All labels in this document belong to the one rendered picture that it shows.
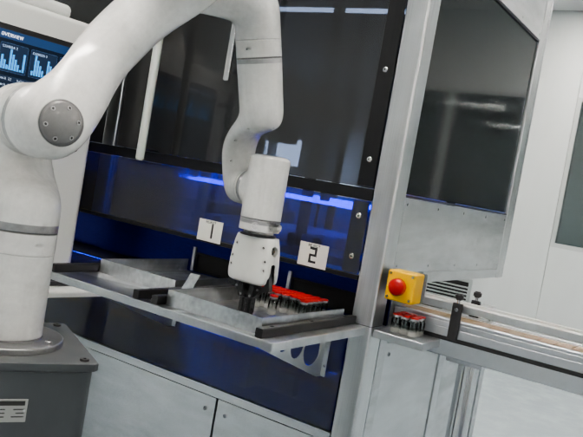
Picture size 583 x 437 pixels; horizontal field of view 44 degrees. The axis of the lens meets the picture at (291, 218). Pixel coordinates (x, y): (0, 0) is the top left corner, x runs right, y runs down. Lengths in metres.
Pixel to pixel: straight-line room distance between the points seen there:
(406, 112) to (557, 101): 4.74
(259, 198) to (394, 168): 0.42
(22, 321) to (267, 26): 0.69
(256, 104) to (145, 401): 1.10
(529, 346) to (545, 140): 4.75
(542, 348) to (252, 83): 0.88
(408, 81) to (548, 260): 4.68
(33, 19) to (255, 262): 1.04
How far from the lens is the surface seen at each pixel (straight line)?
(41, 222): 1.22
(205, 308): 1.57
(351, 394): 1.82
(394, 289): 1.71
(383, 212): 1.76
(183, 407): 2.14
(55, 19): 2.23
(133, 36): 1.28
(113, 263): 1.92
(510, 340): 1.77
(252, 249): 1.48
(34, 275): 1.23
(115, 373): 2.31
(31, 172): 1.28
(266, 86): 1.44
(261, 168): 1.46
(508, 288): 6.44
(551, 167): 6.39
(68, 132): 1.16
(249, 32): 1.44
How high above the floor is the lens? 1.20
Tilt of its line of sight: 3 degrees down
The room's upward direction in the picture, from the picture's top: 10 degrees clockwise
